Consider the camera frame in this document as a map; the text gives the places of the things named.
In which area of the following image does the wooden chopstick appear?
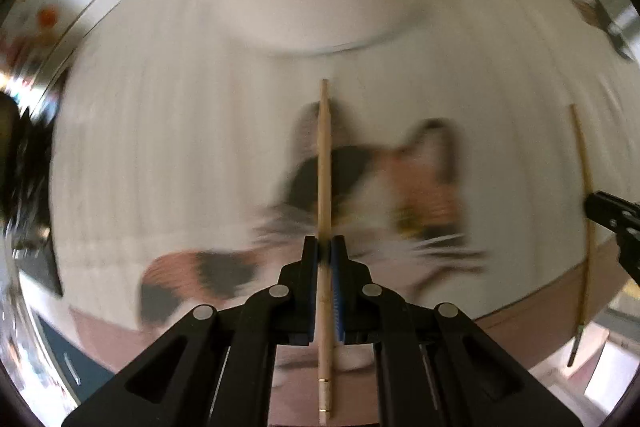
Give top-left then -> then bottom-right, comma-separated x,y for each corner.
567,103 -> 596,367
317,79 -> 334,426

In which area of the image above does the striped cat table mat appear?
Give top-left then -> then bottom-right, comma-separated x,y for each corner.
46,0 -> 637,413

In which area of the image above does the black smartphone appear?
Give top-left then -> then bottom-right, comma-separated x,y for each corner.
573,0 -> 634,61

